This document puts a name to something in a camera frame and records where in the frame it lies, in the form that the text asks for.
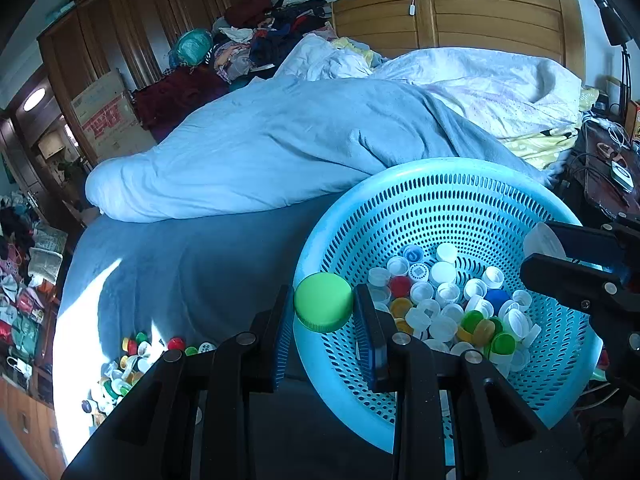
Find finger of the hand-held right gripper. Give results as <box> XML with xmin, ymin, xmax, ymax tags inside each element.
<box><xmin>542</xmin><ymin>219</ymin><xmax>640</xmax><ymax>281</ymax></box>
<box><xmin>519</xmin><ymin>254</ymin><xmax>640</xmax><ymax>328</ymax></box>

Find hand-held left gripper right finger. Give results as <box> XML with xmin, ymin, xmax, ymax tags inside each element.
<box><xmin>354</xmin><ymin>284</ymin><xmax>583</xmax><ymax>480</ymax></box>

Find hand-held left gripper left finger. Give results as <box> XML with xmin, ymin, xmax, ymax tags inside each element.
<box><xmin>62</xmin><ymin>284</ymin><xmax>296</xmax><ymax>480</ymax></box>

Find white bottle cap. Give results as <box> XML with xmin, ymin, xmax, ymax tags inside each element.
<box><xmin>522</xmin><ymin>222</ymin><xmax>568</xmax><ymax>261</ymax></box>

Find green bottle cap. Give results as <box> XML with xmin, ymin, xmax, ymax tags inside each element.
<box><xmin>293</xmin><ymin>272</ymin><xmax>355</xmax><ymax>333</ymax></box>

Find heap of mostly white caps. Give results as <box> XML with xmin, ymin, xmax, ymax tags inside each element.
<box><xmin>367</xmin><ymin>242</ymin><xmax>543</xmax><ymax>376</ymax></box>

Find pile of colourful bottle caps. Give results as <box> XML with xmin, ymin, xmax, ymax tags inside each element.
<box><xmin>82</xmin><ymin>332</ymin><xmax>218</xmax><ymax>426</ymax></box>

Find light blue plastic basket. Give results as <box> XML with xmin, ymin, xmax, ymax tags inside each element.
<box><xmin>292</xmin><ymin>157</ymin><xmax>606</xmax><ymax>456</ymax></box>

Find dark wooden nightstand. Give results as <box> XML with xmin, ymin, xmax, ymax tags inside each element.
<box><xmin>555</xmin><ymin>120</ymin><xmax>640</xmax><ymax>241</ymax></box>

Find small white device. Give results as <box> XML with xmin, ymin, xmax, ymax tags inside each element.
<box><xmin>611</xmin><ymin>162</ymin><xmax>635</xmax><ymax>192</ymax></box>

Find yellow patterned sheet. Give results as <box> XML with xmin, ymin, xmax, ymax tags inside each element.
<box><xmin>500</xmin><ymin>85</ymin><xmax>598</xmax><ymax>171</ymax></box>

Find light blue duvet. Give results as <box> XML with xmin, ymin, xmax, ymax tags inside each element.
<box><xmin>85</xmin><ymin>77</ymin><xmax>551</xmax><ymax>223</ymax></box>

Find white quilt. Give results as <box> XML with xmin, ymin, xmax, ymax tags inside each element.
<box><xmin>272</xmin><ymin>34</ymin><xmax>583</xmax><ymax>141</ymax></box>

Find black desk lamp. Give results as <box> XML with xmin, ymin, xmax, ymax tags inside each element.
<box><xmin>591</xmin><ymin>0</ymin><xmax>636</xmax><ymax>121</ymax></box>

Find wooden headboard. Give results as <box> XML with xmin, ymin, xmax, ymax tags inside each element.
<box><xmin>330</xmin><ymin>0</ymin><xmax>586</xmax><ymax>83</ymax></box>

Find heap of clothes and bags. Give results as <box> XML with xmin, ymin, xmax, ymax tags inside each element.
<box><xmin>0</xmin><ymin>192</ymin><xmax>68</xmax><ymax>376</ymax></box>

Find wooden dresser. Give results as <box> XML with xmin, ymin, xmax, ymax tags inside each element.
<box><xmin>0</xmin><ymin>375</ymin><xmax>66</xmax><ymax>480</ymax></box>

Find maroon cloth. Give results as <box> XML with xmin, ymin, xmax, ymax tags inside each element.
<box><xmin>132</xmin><ymin>67</ymin><xmax>231</xmax><ymax>133</ymax></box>

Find cardboard box with red print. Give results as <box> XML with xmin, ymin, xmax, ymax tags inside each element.
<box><xmin>70</xmin><ymin>70</ymin><xmax>156</xmax><ymax>163</ymax></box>

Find pile of mixed clothes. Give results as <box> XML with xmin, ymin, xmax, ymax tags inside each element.
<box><xmin>212</xmin><ymin>0</ymin><xmax>333</xmax><ymax>83</ymax></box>

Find teal plastic bag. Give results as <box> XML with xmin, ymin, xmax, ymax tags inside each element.
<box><xmin>172</xmin><ymin>29</ymin><xmax>213</xmax><ymax>68</ymax></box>

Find brown wooden wardrobe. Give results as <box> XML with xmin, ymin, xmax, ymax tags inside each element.
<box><xmin>37</xmin><ymin>0</ymin><xmax>256</xmax><ymax>166</ymax></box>

